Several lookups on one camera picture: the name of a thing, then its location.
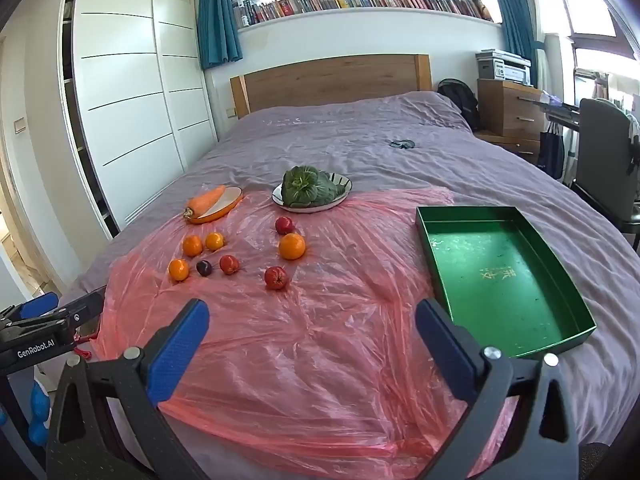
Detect glass desk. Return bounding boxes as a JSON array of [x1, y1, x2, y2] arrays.
[[530, 92, 583, 128]]

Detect black backpack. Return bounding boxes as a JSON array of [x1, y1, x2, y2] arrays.
[[437, 78, 481, 132]]

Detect wooden headboard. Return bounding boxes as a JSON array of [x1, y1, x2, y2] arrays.
[[229, 53, 432, 120]]

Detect white wardrobe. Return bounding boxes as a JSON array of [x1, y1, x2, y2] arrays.
[[60, 0, 218, 241]]

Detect wooden dresser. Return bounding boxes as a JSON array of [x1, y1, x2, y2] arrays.
[[472, 78, 548, 163]]

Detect large orange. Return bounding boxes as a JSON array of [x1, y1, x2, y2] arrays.
[[278, 233, 307, 261]]

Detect green metal tray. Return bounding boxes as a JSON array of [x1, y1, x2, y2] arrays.
[[415, 205, 598, 359]]

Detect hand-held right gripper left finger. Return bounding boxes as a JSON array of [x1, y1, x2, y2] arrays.
[[46, 298, 211, 480]]

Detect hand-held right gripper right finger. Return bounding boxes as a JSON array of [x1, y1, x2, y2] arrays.
[[415, 298, 581, 480]]

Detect grey chair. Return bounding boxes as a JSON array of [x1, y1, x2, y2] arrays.
[[570, 97, 640, 233]]

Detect dark blue bag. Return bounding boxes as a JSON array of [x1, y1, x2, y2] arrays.
[[537, 122, 566, 179]]

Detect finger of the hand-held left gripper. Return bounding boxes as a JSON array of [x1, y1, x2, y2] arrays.
[[47, 286, 107, 342], [0, 292, 61, 335]]

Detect orange carrot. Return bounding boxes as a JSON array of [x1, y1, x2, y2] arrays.
[[182, 185, 227, 221]]

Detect teal curtain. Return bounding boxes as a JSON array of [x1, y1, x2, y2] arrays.
[[487, 0, 543, 88], [196, 0, 244, 70]]

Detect person's left hand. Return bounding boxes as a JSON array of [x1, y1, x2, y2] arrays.
[[27, 379, 52, 447]]

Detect white printer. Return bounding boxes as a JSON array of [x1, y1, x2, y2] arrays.
[[475, 49, 532, 86]]

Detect pink plastic sheet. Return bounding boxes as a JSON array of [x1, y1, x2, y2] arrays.
[[92, 186, 531, 478]]

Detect green bok choy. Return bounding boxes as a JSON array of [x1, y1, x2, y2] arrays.
[[280, 165, 349, 209]]

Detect yellow oval plate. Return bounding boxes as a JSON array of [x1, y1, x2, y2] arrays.
[[186, 186, 244, 225]]

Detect white round plate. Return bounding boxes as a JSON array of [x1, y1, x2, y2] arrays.
[[272, 172, 354, 214]]

